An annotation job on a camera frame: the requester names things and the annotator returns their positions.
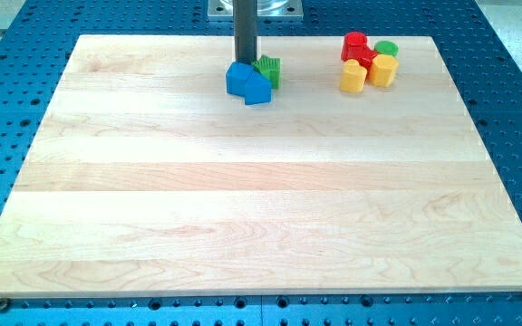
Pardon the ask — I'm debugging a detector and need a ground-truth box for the green star block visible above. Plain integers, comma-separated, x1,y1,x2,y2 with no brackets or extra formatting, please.
252,55,281,90

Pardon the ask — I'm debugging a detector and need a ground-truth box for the blue pentagon block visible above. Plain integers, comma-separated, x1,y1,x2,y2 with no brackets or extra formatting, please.
244,72,272,105

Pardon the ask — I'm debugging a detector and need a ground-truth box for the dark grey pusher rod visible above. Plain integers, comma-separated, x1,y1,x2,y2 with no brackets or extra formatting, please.
233,0,257,64

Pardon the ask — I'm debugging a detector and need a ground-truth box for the green cylinder block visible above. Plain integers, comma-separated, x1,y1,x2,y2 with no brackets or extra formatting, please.
374,40,399,57

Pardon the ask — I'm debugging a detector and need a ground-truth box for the yellow hexagon block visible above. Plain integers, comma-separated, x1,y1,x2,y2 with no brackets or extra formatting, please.
369,54,399,87

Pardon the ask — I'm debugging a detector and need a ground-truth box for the blue cube block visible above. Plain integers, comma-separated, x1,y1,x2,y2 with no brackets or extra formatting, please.
226,62,255,97

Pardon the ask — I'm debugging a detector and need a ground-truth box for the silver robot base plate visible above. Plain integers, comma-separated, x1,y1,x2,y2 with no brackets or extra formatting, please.
205,0,304,22

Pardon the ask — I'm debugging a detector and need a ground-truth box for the yellow heart block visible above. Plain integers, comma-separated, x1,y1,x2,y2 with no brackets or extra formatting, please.
339,59,368,93

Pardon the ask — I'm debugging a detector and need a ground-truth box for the red star block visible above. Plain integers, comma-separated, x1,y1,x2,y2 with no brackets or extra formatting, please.
346,44,379,70

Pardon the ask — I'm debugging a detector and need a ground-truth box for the red cylinder block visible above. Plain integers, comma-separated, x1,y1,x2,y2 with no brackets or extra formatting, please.
341,32,368,62

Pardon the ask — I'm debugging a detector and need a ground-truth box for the light wooden board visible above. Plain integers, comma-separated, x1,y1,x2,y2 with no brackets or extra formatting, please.
0,35,522,299

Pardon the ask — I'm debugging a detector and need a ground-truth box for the blue perforated table plate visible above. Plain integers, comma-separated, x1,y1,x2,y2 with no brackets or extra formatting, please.
0,0,522,325

